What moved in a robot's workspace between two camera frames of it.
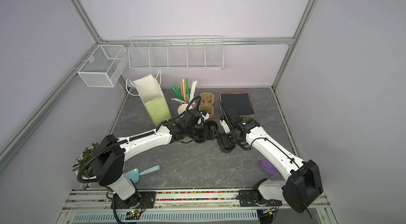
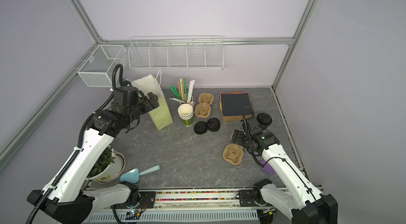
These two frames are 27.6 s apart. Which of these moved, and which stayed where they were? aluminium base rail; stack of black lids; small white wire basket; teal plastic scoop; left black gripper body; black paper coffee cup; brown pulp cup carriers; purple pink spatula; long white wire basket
Moved: black paper coffee cup; stack of black lids; left black gripper body
Stayed: small white wire basket; aluminium base rail; brown pulp cup carriers; purple pink spatula; long white wire basket; teal plastic scoop
